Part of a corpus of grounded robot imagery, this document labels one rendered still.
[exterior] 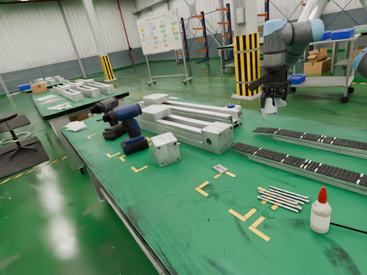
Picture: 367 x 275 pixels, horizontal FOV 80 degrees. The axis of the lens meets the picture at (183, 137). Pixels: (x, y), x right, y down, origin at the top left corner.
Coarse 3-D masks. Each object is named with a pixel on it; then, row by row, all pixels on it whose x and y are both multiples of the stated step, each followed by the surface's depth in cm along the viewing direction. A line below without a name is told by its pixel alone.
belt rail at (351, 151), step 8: (280, 136) 90; (288, 136) 87; (304, 144) 84; (312, 144) 82; (320, 144) 80; (328, 144) 77; (336, 152) 77; (344, 152) 75; (352, 152) 73; (360, 152) 71
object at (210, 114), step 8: (144, 104) 155; (152, 104) 147; (160, 104) 143; (168, 104) 146; (176, 104) 140; (184, 104) 134; (192, 104) 131; (176, 112) 131; (184, 112) 127; (192, 112) 120; (200, 112) 115; (208, 112) 112; (216, 112) 110; (224, 112) 113; (232, 112) 109; (240, 112) 108; (200, 120) 120; (208, 120) 113; (216, 120) 109; (224, 120) 105; (232, 120) 105; (240, 120) 110
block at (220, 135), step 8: (208, 128) 91; (216, 128) 90; (224, 128) 88; (232, 128) 91; (208, 136) 89; (216, 136) 86; (224, 136) 88; (232, 136) 92; (208, 144) 92; (216, 144) 88; (224, 144) 89; (232, 144) 94; (216, 152) 90
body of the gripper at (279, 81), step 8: (272, 72) 83; (280, 72) 80; (272, 80) 84; (280, 80) 81; (288, 80) 82; (264, 88) 86; (272, 88) 84; (280, 88) 82; (288, 88) 84; (272, 96) 85; (280, 96) 82
